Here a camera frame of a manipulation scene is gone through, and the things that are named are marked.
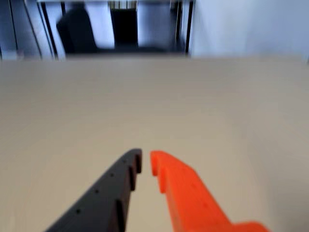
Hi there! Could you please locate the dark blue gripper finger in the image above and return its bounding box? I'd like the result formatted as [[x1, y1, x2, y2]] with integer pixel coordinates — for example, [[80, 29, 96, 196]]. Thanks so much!
[[44, 148, 143, 232]]

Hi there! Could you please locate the dark chair silhouette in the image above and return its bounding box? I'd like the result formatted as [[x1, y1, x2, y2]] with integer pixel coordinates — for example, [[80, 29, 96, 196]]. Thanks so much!
[[56, 2, 99, 54]]

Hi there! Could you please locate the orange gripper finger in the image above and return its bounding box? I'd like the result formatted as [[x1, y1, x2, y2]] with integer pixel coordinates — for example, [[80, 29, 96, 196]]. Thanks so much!
[[150, 150, 271, 232]]

